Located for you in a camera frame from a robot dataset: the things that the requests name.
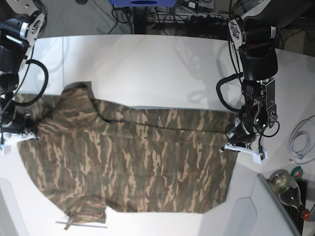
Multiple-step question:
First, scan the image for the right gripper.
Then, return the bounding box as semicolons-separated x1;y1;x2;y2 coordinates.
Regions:
0;111;33;134

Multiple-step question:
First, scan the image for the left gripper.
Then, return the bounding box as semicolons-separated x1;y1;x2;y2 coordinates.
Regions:
226;119;256;148

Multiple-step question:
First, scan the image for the camouflage t-shirt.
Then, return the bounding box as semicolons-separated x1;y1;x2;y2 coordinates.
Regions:
17;85;237;227

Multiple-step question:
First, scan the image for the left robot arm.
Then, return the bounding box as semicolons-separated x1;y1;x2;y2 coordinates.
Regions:
216;0;315;148

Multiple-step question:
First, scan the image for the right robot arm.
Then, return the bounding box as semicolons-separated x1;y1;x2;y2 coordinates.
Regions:
0;0;49;136

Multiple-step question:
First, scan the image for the green tape roll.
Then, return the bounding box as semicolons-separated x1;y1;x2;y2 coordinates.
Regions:
291;166;304;179

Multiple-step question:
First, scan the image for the clear plastic bottle red cap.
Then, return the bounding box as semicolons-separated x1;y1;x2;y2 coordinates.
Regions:
269;169;311;221

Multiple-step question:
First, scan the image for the black perforated tray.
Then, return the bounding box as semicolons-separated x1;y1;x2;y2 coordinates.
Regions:
283;179;307;235

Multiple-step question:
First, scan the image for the black power strip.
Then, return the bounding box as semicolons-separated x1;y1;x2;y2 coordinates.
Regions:
189;15;228;25

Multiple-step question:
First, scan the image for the blue box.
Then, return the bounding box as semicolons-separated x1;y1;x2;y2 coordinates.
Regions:
110;0;177;7

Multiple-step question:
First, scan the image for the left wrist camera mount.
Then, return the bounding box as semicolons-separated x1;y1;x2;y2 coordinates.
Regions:
219;139;268;164

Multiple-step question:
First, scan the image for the coiled white cable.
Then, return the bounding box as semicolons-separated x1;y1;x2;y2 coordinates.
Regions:
287;115;315;165

